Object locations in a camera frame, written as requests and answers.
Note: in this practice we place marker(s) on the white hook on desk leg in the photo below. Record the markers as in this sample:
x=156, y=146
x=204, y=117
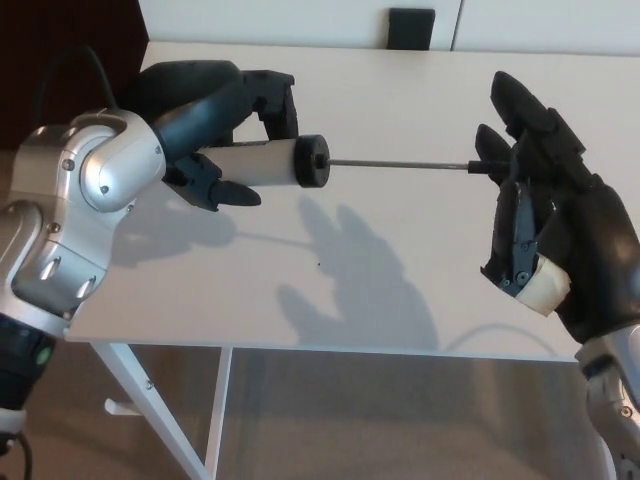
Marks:
x=122, y=407

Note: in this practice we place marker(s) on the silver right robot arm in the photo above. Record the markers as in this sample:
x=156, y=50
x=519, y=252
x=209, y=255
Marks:
x=615, y=400

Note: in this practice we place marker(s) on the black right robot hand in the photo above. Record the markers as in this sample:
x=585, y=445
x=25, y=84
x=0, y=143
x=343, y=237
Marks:
x=595, y=240

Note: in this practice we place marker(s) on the white cabinet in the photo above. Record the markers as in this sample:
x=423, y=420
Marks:
x=540, y=22

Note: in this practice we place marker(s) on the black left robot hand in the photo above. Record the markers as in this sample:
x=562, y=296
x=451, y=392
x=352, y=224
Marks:
x=190, y=105

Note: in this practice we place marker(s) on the white desk with metal frame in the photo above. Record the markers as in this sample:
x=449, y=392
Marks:
x=400, y=110

